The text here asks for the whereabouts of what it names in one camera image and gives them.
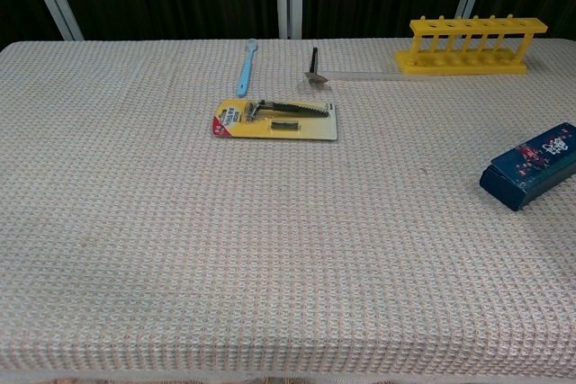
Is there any dark blue glasses case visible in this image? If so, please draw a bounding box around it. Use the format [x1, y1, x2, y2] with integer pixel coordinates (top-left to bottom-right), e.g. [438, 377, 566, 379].
[479, 121, 576, 212]

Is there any razor in yellow blister pack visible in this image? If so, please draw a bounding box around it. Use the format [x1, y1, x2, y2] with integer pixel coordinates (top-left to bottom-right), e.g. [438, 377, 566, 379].
[210, 99, 339, 143]

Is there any metal spoon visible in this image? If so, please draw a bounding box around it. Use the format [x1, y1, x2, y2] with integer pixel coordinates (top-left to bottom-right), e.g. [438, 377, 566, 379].
[299, 45, 334, 91]

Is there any beige waffle tablecloth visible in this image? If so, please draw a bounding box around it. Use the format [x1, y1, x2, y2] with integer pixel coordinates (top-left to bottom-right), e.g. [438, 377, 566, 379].
[0, 37, 576, 381]

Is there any light blue toothbrush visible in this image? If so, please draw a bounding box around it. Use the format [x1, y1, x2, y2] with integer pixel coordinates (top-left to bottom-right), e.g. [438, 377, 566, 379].
[237, 38, 258, 98]

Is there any clear plastic ruler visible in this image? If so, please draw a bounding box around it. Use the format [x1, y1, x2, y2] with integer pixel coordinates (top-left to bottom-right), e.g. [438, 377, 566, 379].
[321, 69, 406, 83]

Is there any yellow test tube rack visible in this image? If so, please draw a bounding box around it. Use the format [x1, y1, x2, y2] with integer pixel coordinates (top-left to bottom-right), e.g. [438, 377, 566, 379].
[394, 14, 549, 76]

